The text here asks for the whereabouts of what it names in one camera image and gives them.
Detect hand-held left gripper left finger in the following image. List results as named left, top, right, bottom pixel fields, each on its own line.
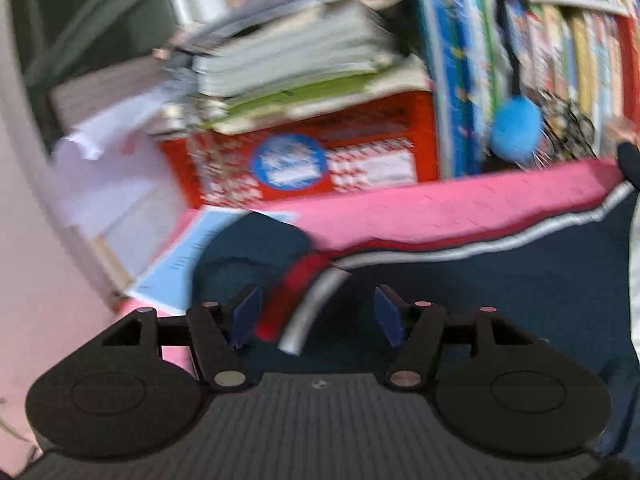
left=102, top=284, right=263, bottom=392

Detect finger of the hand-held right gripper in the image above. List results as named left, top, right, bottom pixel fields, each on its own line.
left=617, top=142, right=640, bottom=192

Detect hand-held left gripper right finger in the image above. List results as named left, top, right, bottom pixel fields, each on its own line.
left=374, top=284, right=548, bottom=391

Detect navy and white jacket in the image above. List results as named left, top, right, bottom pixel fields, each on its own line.
left=192, top=180, right=640, bottom=461

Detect miniature bicycle model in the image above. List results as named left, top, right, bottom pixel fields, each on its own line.
left=540, top=95, right=598, bottom=161

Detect light blue booklet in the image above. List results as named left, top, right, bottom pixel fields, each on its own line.
left=125, top=210, right=296, bottom=311

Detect pink bunny print blanket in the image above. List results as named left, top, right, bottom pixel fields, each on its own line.
left=112, top=157, right=621, bottom=361

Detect blue plush ball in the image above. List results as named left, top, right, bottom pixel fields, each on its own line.
left=490, top=97, right=543, bottom=161

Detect row of colourful books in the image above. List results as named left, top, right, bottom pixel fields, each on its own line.
left=500, top=0, right=640, bottom=161

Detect white paper sheets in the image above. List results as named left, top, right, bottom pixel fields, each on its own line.
left=50, top=85, right=191, bottom=286

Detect red plastic crate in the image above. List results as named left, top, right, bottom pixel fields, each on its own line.
left=160, top=92, right=436, bottom=203

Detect row of tall blue books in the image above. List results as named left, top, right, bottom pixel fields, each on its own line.
left=410, top=0, right=506, bottom=178

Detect grid paper pad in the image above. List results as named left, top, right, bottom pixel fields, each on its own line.
left=50, top=60, right=171, bottom=123

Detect stack of papers and workbooks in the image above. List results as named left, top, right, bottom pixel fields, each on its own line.
left=150, top=0, right=431, bottom=133

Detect white framed window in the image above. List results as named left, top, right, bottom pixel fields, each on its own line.
left=0, top=0, right=226, bottom=161

